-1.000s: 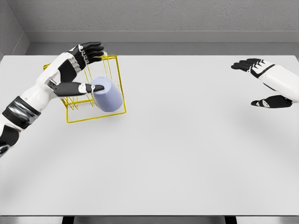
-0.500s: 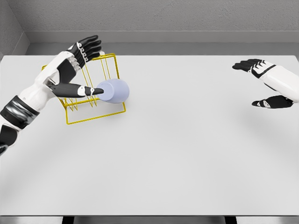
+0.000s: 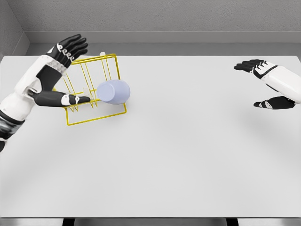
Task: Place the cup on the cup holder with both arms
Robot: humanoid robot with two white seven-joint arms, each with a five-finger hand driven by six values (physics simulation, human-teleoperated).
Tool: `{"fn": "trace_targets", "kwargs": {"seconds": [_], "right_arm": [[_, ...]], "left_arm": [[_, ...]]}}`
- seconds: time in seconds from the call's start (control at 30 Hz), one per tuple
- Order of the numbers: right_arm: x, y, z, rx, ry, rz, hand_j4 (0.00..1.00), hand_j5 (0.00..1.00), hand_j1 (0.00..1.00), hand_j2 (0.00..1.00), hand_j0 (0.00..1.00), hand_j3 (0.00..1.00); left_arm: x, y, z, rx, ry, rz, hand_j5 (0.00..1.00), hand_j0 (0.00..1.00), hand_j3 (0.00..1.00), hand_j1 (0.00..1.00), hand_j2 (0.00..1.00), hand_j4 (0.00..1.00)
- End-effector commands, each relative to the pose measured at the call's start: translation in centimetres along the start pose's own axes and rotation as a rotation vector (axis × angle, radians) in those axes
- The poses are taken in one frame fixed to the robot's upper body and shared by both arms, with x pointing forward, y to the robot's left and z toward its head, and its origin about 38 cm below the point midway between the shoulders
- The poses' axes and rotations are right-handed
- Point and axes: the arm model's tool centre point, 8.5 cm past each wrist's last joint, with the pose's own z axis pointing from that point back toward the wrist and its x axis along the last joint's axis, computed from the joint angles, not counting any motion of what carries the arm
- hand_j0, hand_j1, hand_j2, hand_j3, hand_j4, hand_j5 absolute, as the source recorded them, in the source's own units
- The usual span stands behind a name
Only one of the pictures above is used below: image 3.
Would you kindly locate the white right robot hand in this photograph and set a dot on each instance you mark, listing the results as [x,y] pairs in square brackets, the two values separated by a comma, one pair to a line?
[282,80]

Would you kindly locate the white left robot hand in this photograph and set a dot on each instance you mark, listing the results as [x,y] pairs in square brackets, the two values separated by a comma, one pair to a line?
[30,75]

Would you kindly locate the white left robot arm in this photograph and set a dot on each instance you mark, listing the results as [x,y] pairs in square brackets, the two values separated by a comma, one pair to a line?
[14,107]

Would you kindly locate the lavender cup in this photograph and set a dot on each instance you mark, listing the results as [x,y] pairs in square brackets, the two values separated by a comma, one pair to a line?
[115,91]

